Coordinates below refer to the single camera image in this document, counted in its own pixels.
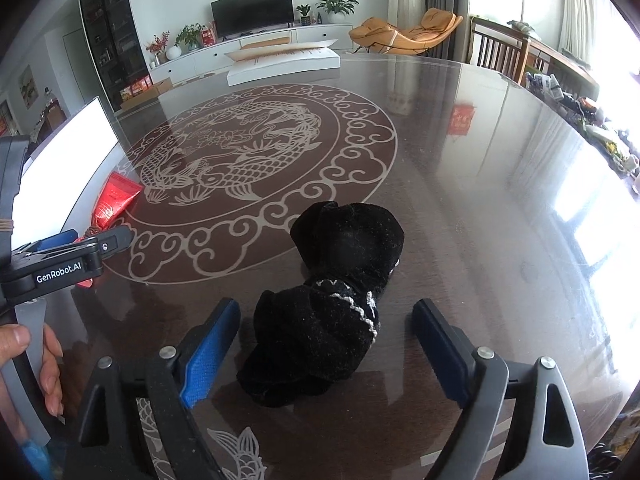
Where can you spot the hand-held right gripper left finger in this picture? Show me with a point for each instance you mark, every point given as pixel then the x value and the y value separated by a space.
pixel 210 355

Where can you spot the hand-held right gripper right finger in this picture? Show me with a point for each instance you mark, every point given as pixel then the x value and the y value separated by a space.
pixel 440 350

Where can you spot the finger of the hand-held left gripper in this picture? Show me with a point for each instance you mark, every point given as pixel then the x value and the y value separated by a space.
pixel 112 242

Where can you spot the black velvet hair bow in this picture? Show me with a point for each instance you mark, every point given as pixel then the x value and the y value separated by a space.
pixel 320 340

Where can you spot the person's left hand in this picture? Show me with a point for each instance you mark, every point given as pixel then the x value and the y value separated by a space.
pixel 12 337

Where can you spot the red cloth pouch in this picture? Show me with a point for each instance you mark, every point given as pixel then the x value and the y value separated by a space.
pixel 86 277

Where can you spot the red foil packet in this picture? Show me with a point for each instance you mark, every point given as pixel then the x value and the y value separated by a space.
pixel 117 197

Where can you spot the orange printed carton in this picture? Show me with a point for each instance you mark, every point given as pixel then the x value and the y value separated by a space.
pixel 136 88

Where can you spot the brown cardboard box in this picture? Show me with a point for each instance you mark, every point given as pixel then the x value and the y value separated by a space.
pixel 161 86

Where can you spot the white round vase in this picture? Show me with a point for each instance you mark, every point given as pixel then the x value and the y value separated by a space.
pixel 173 52

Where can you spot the red flower branches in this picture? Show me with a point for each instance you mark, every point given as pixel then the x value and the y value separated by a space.
pixel 157 47

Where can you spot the white TV cabinet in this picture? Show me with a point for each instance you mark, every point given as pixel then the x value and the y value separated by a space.
pixel 200 62

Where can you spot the dark display cabinet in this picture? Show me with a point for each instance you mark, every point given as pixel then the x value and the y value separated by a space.
pixel 112 35

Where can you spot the person's patterned clothing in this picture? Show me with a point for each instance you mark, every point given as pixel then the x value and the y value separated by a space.
pixel 617 460

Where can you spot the bushy green potted plant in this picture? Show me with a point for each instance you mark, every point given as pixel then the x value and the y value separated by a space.
pixel 190 36

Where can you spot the red gift box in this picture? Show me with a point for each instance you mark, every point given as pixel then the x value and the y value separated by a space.
pixel 208 34

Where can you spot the black television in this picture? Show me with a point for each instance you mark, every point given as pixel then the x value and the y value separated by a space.
pixel 252 10

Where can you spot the clutter of small household things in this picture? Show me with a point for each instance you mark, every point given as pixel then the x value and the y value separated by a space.
pixel 590 120

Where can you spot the small green potted plant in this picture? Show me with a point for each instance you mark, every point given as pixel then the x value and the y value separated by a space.
pixel 303 14

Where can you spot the wooden slat-back chair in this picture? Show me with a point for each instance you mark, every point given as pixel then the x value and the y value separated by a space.
pixel 495 55

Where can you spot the wooden side desk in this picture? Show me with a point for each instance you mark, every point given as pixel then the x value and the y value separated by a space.
pixel 560 60

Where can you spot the orange lounge chair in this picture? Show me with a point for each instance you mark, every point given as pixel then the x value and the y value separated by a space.
pixel 400 35

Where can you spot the large green potted plant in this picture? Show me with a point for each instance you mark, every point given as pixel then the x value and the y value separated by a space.
pixel 337 7

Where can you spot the beige curtain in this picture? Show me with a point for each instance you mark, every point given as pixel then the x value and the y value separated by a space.
pixel 577 5

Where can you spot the framed wall picture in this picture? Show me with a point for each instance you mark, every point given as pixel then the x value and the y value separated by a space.
pixel 28 86

